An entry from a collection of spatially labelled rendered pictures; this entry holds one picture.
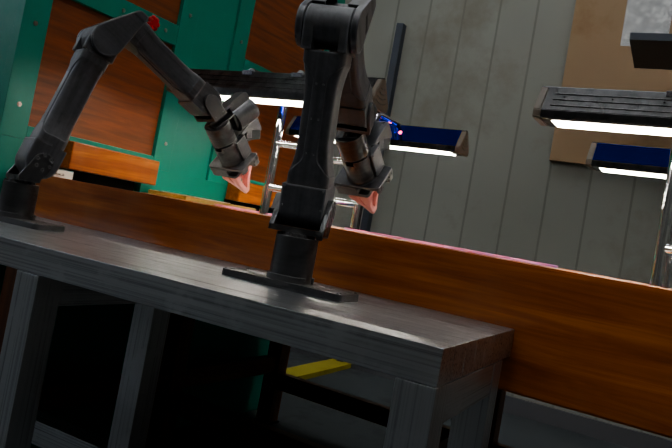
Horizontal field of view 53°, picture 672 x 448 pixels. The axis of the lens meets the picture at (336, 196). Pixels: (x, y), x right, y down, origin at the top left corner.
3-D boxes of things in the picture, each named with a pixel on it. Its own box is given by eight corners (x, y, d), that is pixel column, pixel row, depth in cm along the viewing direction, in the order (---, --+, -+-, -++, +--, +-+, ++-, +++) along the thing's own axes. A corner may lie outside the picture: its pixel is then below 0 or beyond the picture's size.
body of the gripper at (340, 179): (349, 168, 137) (339, 139, 133) (394, 174, 132) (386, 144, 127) (334, 189, 134) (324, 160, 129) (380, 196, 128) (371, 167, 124)
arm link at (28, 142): (39, 182, 132) (114, 38, 139) (50, 184, 127) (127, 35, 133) (8, 167, 128) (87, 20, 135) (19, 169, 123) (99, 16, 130)
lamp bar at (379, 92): (371, 105, 148) (377, 73, 148) (164, 90, 180) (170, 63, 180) (387, 114, 155) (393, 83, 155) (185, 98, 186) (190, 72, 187)
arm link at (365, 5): (332, 103, 126) (315, -34, 101) (379, 110, 124) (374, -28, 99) (314, 155, 120) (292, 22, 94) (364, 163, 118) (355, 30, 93)
